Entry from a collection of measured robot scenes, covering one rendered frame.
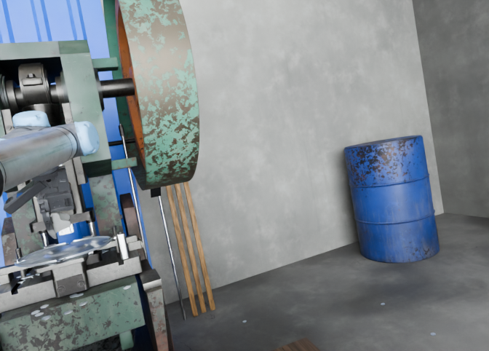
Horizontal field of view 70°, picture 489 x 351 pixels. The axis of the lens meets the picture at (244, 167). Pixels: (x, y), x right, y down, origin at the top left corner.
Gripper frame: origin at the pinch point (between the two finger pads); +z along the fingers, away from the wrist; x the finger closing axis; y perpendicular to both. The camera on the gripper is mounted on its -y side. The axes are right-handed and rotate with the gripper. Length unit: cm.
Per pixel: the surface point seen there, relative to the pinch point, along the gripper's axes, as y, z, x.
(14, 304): -15.2, 25.8, 6.5
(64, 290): -1.0, 23.6, 3.3
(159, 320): 24.1, 31.0, -14.9
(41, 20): 8, -48, 176
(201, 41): 113, -32, 169
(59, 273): -1.4, 18.3, 5.8
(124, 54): 38, -38, 74
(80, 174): 10.6, -6.8, 22.5
